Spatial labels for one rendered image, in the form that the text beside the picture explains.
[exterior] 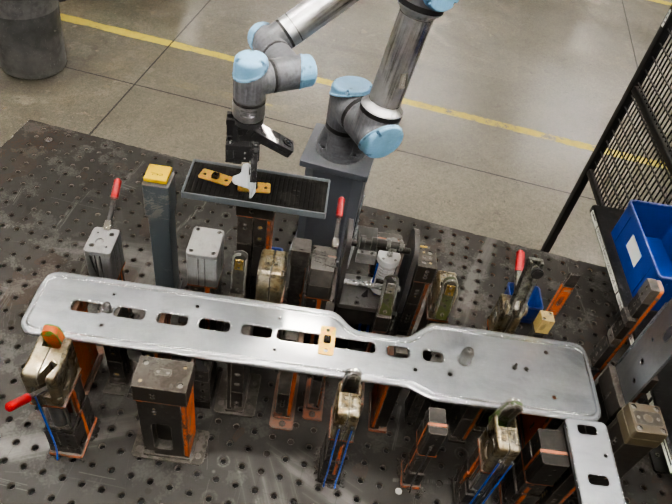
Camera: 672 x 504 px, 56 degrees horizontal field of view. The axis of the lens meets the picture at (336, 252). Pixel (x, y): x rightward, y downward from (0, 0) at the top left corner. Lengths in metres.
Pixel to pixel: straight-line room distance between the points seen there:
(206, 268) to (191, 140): 2.21
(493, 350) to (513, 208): 2.13
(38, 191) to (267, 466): 1.27
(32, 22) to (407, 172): 2.27
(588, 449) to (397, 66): 1.00
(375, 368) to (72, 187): 1.33
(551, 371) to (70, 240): 1.50
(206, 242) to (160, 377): 0.35
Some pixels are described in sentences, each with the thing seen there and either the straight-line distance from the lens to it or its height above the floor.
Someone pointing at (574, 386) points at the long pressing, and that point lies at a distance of 1.67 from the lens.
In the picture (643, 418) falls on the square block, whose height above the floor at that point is 1.06.
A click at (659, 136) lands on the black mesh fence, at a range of 2.37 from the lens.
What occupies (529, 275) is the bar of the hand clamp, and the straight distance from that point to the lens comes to 1.60.
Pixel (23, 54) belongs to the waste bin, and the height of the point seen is 0.18.
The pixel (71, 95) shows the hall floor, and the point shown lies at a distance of 4.14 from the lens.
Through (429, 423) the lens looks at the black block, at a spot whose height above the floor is 0.99.
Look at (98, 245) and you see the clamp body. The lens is 1.66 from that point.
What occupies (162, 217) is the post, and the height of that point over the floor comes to 1.03.
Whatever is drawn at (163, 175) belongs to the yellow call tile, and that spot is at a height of 1.16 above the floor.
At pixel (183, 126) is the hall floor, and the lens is 3.84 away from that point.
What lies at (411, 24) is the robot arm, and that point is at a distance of 1.57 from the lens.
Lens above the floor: 2.24
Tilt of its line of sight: 46 degrees down
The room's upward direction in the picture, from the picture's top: 11 degrees clockwise
